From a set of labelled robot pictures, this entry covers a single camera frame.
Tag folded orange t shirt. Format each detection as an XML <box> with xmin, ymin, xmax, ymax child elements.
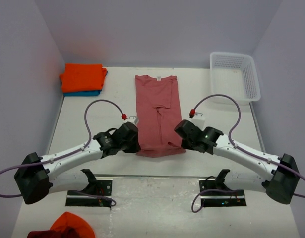
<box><xmin>60</xmin><ymin>63</ymin><xmax>108</xmax><ymax>93</ymax></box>

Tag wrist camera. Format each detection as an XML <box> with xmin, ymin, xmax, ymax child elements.
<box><xmin>126</xmin><ymin>116</ymin><xmax>139</xmax><ymax>126</ymax></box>
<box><xmin>191</xmin><ymin>112</ymin><xmax>205</xmax><ymax>130</ymax></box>

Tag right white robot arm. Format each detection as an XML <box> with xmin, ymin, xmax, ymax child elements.
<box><xmin>175</xmin><ymin>120</ymin><xmax>299</xmax><ymax>205</ymax></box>

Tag orange cloth at front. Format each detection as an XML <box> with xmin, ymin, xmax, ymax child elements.
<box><xmin>50</xmin><ymin>212</ymin><xmax>96</xmax><ymax>238</ymax></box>

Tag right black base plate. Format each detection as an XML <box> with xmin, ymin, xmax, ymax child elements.
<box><xmin>199</xmin><ymin>176</ymin><xmax>247</xmax><ymax>208</ymax></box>

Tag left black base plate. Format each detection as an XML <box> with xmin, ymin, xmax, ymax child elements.
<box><xmin>65</xmin><ymin>177</ymin><xmax>113</xmax><ymax>208</ymax></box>

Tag white plastic basket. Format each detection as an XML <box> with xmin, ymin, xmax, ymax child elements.
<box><xmin>210</xmin><ymin>52</ymin><xmax>261</xmax><ymax>105</ymax></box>

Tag dark red cloth at front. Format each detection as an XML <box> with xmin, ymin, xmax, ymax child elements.
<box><xmin>27</xmin><ymin>228</ymin><xmax>80</xmax><ymax>238</ymax></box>

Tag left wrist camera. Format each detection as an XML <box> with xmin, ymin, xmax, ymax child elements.
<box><xmin>126</xmin><ymin>116</ymin><xmax>139</xmax><ymax>126</ymax></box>

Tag pink t shirt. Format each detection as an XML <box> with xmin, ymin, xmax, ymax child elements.
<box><xmin>135</xmin><ymin>75</ymin><xmax>185</xmax><ymax>158</ymax></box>

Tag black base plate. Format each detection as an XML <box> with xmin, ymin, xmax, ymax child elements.
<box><xmin>65</xmin><ymin>177</ymin><xmax>113</xmax><ymax>208</ymax></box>
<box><xmin>199</xmin><ymin>176</ymin><xmax>247</xmax><ymax>208</ymax></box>

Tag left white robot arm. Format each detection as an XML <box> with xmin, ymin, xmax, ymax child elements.
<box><xmin>14</xmin><ymin>117</ymin><xmax>140</xmax><ymax>205</ymax></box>

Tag folded blue t shirt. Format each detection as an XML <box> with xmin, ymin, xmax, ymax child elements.
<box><xmin>62</xmin><ymin>68</ymin><xmax>108</xmax><ymax>97</ymax></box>

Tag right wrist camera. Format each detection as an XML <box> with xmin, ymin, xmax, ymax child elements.
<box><xmin>191</xmin><ymin>112</ymin><xmax>205</xmax><ymax>130</ymax></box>

